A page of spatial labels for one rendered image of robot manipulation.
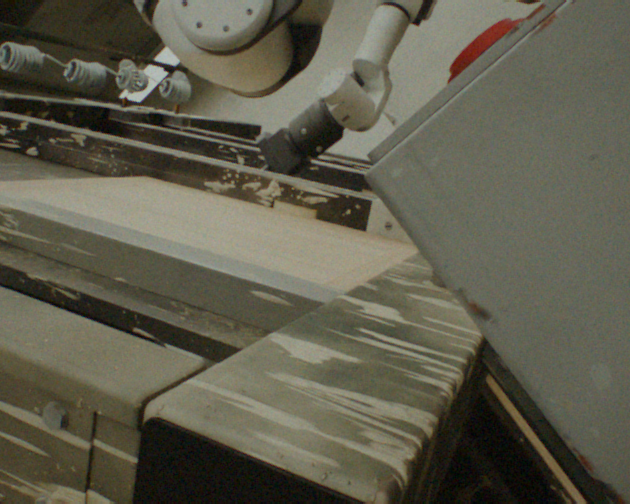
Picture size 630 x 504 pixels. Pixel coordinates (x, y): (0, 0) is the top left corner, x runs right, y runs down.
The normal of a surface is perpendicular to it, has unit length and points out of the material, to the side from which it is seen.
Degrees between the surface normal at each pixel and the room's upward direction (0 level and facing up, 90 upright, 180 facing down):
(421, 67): 90
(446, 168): 90
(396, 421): 51
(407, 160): 90
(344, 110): 138
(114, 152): 90
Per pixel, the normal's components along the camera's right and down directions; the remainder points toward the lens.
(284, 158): -0.39, 0.13
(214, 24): -0.12, -0.07
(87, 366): 0.18, -0.96
